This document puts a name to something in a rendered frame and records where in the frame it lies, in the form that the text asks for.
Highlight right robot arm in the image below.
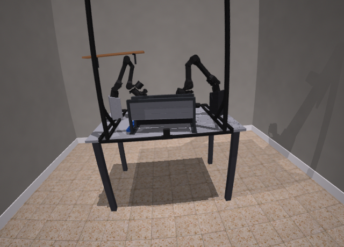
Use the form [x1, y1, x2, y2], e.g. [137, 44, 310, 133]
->
[176, 55, 220, 94]

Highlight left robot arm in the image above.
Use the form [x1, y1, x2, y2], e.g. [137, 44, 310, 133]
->
[110, 56, 148, 98]

